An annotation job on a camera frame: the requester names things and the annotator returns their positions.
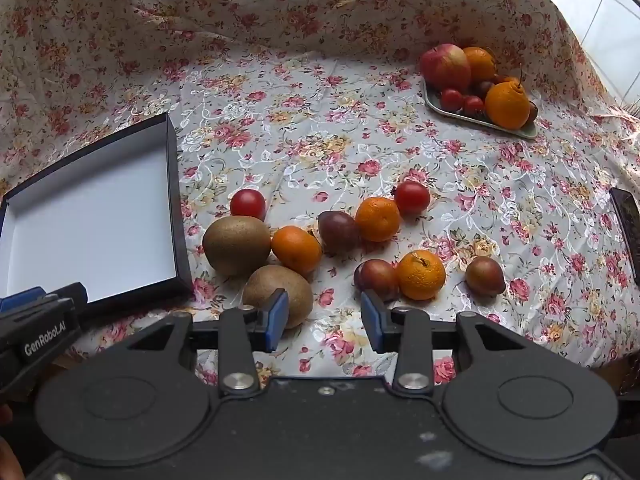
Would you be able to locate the red apple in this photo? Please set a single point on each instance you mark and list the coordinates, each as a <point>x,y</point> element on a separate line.
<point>445,66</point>

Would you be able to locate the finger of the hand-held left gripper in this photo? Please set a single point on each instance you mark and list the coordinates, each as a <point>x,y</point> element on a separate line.
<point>70,293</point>
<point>22,300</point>

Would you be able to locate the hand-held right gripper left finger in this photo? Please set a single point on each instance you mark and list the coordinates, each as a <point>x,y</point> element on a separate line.
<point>280,317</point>

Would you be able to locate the large knobbed orange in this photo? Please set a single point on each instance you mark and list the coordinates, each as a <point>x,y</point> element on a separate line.
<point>507,105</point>

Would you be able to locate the pale green plate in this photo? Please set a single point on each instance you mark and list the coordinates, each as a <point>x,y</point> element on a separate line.
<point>450,114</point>

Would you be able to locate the dark phone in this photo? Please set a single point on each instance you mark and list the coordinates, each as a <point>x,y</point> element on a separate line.
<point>627,230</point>

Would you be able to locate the red cherry tomato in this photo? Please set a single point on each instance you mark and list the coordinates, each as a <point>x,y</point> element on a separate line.
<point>412,197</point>
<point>451,100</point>
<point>473,106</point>
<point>247,203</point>

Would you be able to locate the dark purple plum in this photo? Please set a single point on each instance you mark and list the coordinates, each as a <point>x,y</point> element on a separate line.
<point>533,111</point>
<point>484,88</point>

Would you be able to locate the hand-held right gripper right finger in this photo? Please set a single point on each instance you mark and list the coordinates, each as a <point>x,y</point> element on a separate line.
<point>371,320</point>

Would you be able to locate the purple red plum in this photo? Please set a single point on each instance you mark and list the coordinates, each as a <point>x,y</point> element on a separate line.
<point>338,231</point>
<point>376,280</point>
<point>485,275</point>

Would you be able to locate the brown kiwi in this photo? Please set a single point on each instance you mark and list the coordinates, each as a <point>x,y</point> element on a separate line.
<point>295,290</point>
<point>236,245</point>

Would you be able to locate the floral tablecloth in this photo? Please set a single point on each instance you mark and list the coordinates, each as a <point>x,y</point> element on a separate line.
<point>325,125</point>

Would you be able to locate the round orange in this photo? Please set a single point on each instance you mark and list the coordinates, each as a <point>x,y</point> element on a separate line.
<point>480,62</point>

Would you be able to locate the black box white inside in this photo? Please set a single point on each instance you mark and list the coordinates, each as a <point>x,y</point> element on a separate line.
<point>90,220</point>

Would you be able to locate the orange mandarin with stem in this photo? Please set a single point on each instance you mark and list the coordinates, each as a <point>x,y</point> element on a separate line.
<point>420,275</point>

